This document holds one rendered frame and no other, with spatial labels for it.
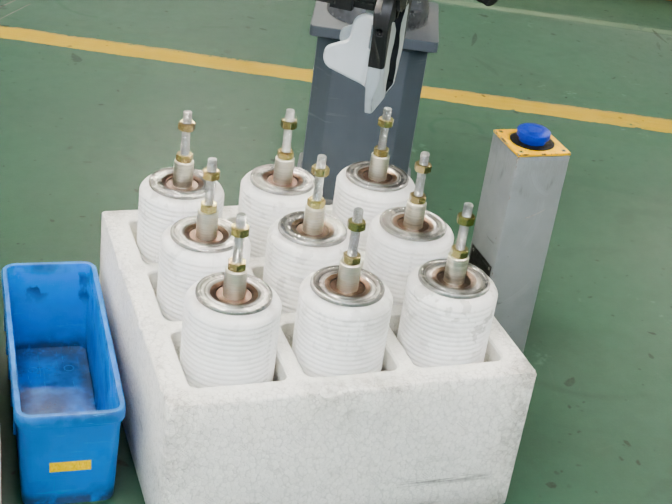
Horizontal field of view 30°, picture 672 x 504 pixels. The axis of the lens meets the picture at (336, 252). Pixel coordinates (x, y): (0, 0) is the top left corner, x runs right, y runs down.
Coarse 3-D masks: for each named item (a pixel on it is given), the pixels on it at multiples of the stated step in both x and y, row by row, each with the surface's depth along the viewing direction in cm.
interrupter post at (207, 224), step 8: (200, 216) 130; (208, 216) 130; (216, 216) 130; (200, 224) 130; (208, 224) 130; (216, 224) 131; (200, 232) 131; (208, 232) 131; (216, 232) 132; (208, 240) 131
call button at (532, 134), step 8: (520, 128) 148; (528, 128) 148; (536, 128) 148; (544, 128) 148; (520, 136) 147; (528, 136) 146; (536, 136) 146; (544, 136) 147; (528, 144) 147; (536, 144) 147; (544, 144) 148
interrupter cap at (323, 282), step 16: (320, 272) 128; (336, 272) 128; (368, 272) 129; (320, 288) 125; (336, 288) 126; (368, 288) 126; (384, 288) 126; (336, 304) 123; (352, 304) 123; (368, 304) 124
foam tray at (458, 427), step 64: (128, 256) 140; (128, 320) 135; (128, 384) 137; (256, 384) 122; (320, 384) 124; (384, 384) 125; (448, 384) 127; (512, 384) 130; (192, 448) 121; (256, 448) 123; (320, 448) 126; (384, 448) 129; (448, 448) 132; (512, 448) 135
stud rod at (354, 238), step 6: (354, 210) 122; (360, 210) 122; (354, 216) 122; (360, 216) 122; (354, 222) 123; (360, 222) 123; (354, 234) 123; (354, 240) 123; (348, 246) 124; (354, 246) 124; (348, 252) 124; (354, 252) 124
